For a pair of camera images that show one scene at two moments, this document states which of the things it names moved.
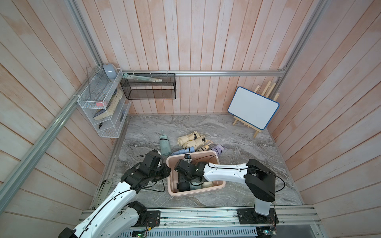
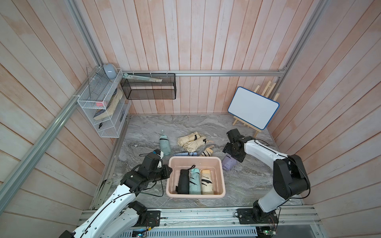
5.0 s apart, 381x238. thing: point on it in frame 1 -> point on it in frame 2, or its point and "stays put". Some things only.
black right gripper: (180, 177) -> (226, 149)
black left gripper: (165, 173) stays put
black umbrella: (183, 186) stays put
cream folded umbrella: (182, 140) stays put
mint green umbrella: (165, 147) stays put
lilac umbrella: (218, 148) -> (228, 163)
